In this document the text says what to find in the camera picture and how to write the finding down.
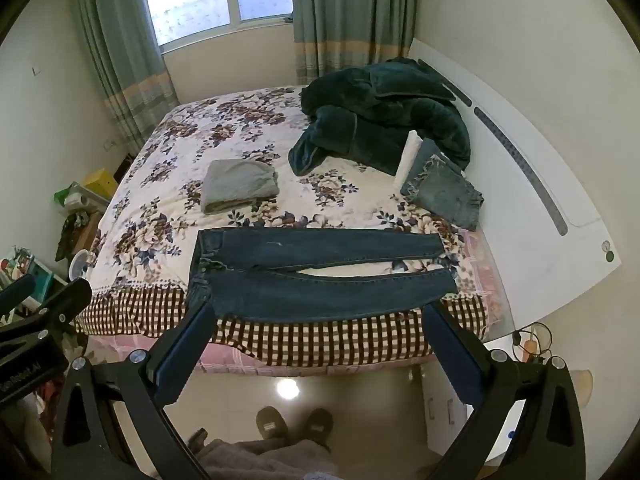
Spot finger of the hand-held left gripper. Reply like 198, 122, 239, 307
0, 273, 37, 307
0, 278, 94, 350

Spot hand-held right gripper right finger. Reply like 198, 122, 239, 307
424, 302, 587, 480

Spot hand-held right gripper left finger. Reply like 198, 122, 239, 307
50, 302, 217, 480

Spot dark blue jeans pants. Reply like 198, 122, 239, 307
186, 227, 460, 324

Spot grey folded pants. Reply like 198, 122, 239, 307
201, 159, 280, 214

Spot colourful box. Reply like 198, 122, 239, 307
0, 244, 37, 283

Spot white nightstand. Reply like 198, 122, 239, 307
419, 332, 543, 467

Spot wooden bedside table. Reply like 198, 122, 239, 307
55, 209, 107, 262

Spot brown slipper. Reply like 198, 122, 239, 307
302, 407, 335, 450
255, 406, 289, 447

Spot yellow box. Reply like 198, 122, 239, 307
82, 168, 120, 202

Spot brown checkered bed sheet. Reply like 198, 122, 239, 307
75, 284, 489, 367

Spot person's grey robe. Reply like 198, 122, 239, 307
192, 436, 342, 480

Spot white bed headboard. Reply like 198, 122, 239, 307
407, 37, 623, 332

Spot floral bed blanket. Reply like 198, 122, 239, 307
82, 85, 481, 301

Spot light blue folded jeans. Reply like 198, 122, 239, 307
400, 138, 485, 231

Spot white folded cloth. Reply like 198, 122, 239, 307
394, 130, 426, 191

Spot dark green fleece robe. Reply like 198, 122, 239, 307
289, 57, 472, 177

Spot grey-green striped curtain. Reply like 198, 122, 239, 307
70, 0, 181, 157
290, 0, 426, 87

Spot black cable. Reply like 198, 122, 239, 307
512, 322, 555, 362

